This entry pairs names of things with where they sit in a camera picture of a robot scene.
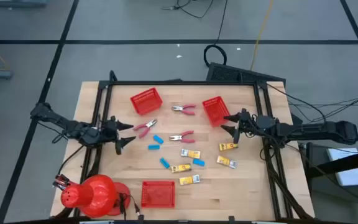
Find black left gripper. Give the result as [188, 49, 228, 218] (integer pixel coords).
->
[102, 118, 137, 156]

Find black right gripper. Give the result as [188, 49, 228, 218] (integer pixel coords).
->
[220, 108, 258, 145]

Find yellow crayon pack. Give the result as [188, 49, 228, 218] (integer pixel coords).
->
[170, 163, 193, 174]
[178, 174, 201, 186]
[218, 142, 239, 152]
[180, 148, 201, 159]
[216, 155, 238, 170]

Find pink-handled pliers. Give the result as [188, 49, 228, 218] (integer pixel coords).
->
[171, 104, 197, 116]
[169, 130, 196, 144]
[132, 118, 158, 139]

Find red plastic basket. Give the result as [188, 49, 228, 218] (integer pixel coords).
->
[130, 87, 163, 116]
[140, 180, 177, 208]
[202, 96, 231, 128]

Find red desk lamp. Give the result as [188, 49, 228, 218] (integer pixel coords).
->
[52, 173, 132, 218]

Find black side table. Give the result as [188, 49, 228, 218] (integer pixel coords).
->
[305, 141, 358, 218]

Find white paper sheet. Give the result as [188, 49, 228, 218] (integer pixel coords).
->
[326, 147, 358, 187]

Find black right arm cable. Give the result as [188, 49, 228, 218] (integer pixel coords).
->
[258, 136, 281, 162]

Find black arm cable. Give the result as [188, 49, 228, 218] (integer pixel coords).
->
[258, 136, 281, 162]
[37, 121, 88, 177]

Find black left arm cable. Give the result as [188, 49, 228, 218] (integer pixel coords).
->
[37, 121, 88, 177]

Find black metal table frame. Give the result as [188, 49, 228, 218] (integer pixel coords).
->
[73, 70, 313, 222]

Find black lamp cable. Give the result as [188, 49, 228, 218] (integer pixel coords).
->
[116, 192, 142, 220]

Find black coiled floor cable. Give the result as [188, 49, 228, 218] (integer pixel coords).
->
[203, 0, 229, 68]

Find yellow hanging cable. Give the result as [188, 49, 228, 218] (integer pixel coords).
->
[249, 0, 275, 72]

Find black cable bundle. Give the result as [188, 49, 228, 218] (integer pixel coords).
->
[265, 83, 358, 125]

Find thin black floor cable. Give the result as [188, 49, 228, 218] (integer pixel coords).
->
[162, 0, 213, 19]

